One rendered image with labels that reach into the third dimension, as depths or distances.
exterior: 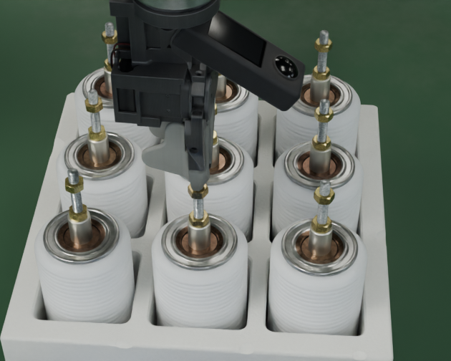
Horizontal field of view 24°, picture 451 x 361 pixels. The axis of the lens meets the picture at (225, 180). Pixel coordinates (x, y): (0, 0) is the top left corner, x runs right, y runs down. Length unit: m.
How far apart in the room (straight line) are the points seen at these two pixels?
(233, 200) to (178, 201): 0.06
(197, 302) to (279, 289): 0.08
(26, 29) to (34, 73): 0.12
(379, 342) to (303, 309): 0.08
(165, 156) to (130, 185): 0.19
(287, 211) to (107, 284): 0.21
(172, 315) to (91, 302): 0.08
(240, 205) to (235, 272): 0.12
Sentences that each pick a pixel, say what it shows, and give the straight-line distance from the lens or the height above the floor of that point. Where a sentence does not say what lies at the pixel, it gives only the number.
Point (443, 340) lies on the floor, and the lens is 1.30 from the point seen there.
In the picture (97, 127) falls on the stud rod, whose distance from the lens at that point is 1.10.
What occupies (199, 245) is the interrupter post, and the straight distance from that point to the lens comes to 1.02.
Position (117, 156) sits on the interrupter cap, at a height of 0.25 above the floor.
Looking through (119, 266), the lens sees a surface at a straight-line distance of 1.03.
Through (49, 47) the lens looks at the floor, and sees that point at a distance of 1.72.
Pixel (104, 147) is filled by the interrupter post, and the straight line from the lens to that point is 1.11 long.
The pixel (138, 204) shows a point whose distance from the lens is 1.14.
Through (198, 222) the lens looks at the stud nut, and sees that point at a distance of 1.00.
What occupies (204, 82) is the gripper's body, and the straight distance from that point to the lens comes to 0.86.
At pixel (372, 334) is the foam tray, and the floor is 0.18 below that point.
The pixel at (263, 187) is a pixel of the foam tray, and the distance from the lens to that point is 1.19.
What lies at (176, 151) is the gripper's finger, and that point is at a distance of 0.92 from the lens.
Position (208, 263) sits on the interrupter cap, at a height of 0.25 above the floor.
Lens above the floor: 1.01
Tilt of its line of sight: 44 degrees down
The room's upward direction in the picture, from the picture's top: straight up
